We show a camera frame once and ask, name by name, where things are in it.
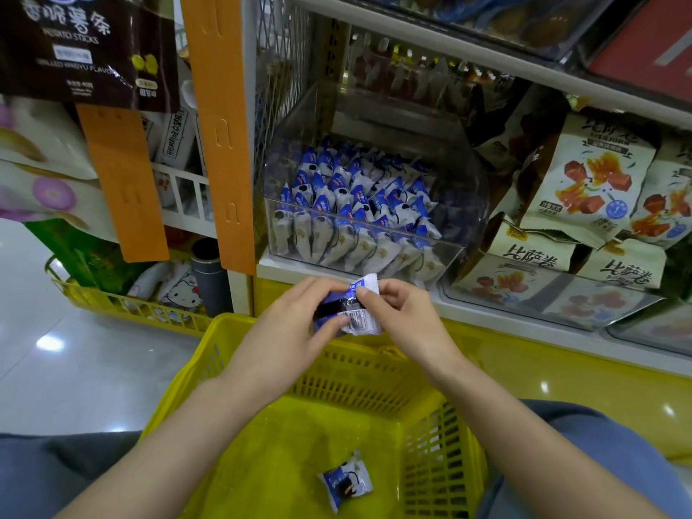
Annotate pile of blue snack packets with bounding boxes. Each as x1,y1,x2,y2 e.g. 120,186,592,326
270,140,447,285

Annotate orange shelf post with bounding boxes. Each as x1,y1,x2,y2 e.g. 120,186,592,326
180,0,259,275

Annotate pile of blue jelly cups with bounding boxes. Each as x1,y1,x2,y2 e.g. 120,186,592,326
368,0,618,61

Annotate store shelf with yellow base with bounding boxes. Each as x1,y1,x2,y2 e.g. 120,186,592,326
178,0,692,461

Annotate white wire rack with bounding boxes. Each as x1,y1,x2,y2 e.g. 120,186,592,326
151,164,218,239

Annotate purple white snack bag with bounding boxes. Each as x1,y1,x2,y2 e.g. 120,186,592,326
0,97,99,182
0,161,118,242

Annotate person's right hand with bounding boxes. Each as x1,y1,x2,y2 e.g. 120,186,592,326
357,278,469,394

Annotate person's left forearm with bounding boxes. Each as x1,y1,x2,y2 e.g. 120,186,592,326
59,378,274,519

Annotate yellow floor basket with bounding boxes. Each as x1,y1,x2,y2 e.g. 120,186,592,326
45,256,214,336

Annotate green snack bags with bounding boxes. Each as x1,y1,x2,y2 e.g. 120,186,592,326
27,218,153,295

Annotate dark grey cylinder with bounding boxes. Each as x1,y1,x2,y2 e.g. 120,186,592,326
190,237,234,318

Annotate white cartoon print packet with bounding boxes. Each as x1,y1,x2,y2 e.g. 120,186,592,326
130,262,207,311

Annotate person's right forearm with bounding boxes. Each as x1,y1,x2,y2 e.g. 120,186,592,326
435,360,672,519

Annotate person's left hand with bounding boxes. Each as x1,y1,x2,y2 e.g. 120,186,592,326
221,278,350,412

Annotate white card packet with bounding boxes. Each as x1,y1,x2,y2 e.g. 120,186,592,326
156,107,198,169

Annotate orange hanging strip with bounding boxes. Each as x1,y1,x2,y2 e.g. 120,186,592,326
78,102,171,264

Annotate black potato stick bag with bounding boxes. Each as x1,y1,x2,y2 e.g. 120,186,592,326
0,0,179,112

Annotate clear plastic bin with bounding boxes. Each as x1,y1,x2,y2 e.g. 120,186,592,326
257,81,493,288
441,252,663,331

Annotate yellow plastic shopping basket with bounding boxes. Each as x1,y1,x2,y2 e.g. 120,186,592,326
141,311,488,519

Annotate row of fruit print bags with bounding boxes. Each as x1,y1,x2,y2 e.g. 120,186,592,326
448,111,692,352

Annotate grey trousers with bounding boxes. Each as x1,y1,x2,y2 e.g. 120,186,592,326
0,399,692,519

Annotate red price sign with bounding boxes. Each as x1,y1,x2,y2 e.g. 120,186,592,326
589,0,692,104

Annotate row of small brown packets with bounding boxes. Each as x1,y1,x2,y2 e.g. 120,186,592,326
346,32,510,115

